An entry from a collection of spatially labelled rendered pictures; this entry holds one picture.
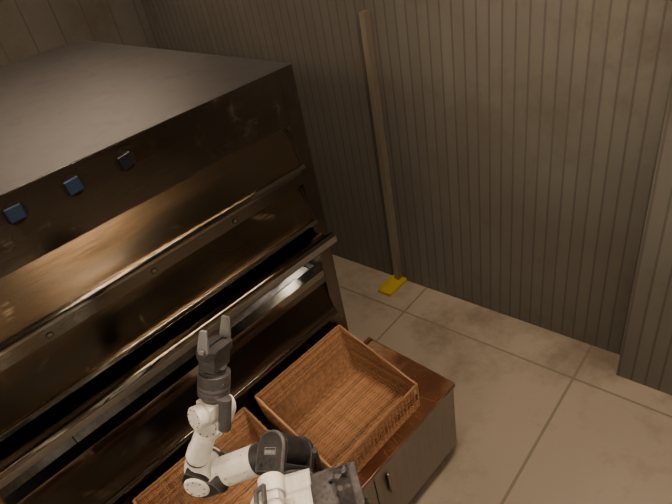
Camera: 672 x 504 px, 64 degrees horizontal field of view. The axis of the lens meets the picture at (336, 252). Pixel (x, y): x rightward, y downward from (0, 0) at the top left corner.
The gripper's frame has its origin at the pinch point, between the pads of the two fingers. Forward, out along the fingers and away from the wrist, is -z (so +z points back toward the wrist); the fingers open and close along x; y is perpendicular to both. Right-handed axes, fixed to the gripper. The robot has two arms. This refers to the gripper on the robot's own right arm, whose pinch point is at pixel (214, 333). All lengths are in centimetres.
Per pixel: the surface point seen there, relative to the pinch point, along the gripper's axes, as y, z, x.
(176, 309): 39, 16, -39
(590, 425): -127, 98, -175
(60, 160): 58, -38, -10
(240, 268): 27, 5, -63
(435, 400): -49, 71, -114
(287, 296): 19, 24, -90
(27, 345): 61, 16, 4
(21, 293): 61, 0, 4
